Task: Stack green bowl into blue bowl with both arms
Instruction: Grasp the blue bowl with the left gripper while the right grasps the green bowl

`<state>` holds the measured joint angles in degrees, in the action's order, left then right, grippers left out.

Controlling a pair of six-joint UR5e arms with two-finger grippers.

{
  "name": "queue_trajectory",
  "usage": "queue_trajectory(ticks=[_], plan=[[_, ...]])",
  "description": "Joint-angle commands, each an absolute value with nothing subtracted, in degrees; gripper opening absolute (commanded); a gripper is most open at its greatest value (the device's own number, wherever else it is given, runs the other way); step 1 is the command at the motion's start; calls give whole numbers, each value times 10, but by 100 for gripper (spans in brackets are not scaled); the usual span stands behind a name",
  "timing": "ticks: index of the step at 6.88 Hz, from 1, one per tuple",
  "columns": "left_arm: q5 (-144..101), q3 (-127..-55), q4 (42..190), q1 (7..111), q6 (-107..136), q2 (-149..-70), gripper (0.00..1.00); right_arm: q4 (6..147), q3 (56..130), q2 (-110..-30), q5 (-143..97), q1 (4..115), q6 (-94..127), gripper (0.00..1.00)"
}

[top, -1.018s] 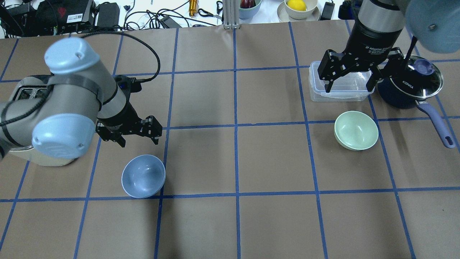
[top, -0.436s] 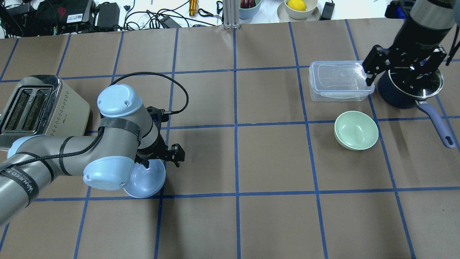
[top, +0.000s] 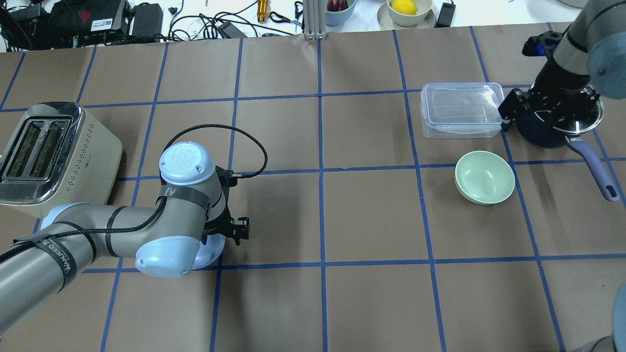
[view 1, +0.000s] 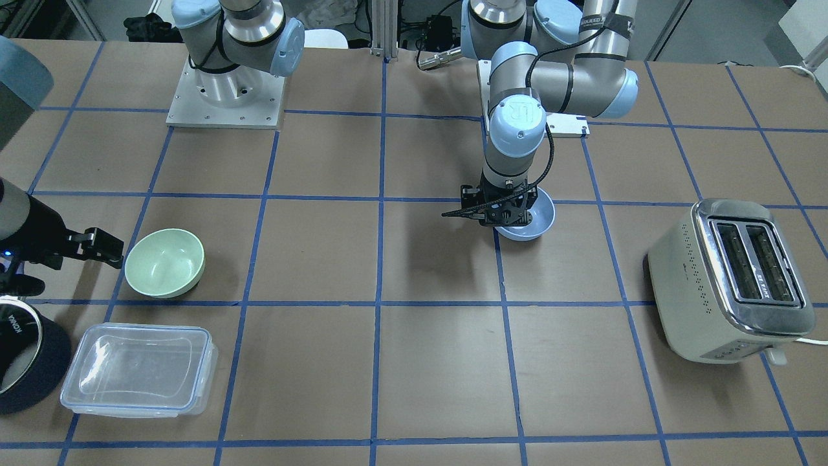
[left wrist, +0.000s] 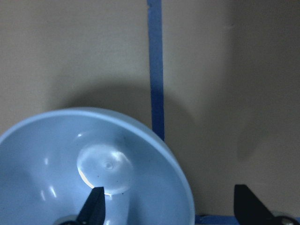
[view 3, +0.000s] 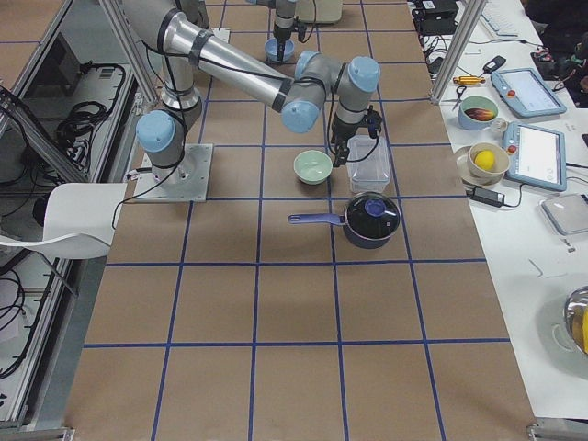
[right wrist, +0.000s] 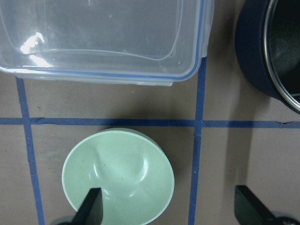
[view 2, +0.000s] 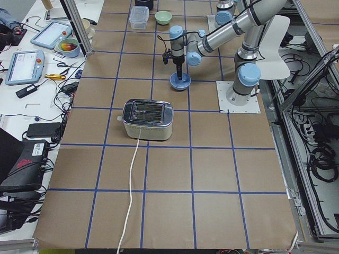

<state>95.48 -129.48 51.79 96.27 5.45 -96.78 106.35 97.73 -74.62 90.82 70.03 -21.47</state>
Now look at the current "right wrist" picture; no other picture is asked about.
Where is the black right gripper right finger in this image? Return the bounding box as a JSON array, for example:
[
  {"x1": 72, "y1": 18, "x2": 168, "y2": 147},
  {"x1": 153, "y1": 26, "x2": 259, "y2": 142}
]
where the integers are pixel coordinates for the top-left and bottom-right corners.
[{"x1": 234, "y1": 185, "x2": 281, "y2": 225}]

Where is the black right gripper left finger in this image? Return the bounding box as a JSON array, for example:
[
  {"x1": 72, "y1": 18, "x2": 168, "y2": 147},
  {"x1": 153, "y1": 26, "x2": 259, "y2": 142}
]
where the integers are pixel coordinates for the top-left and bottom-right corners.
[{"x1": 70, "y1": 187, "x2": 103, "y2": 225}]

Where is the green bowl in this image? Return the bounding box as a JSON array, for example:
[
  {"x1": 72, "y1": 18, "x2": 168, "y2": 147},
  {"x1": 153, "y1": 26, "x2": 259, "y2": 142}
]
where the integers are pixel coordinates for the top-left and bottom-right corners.
[{"x1": 61, "y1": 128, "x2": 175, "y2": 225}]

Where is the blue saucepan with lid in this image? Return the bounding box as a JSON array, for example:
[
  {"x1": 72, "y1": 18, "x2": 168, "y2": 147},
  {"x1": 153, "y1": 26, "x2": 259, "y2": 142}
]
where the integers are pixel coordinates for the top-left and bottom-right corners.
[{"x1": 235, "y1": 0, "x2": 300, "y2": 113}]

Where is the clear plastic food container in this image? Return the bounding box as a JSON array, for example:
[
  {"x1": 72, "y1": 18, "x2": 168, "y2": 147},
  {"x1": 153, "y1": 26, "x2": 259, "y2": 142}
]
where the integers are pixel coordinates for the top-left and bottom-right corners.
[{"x1": 0, "y1": 0, "x2": 214, "y2": 86}]

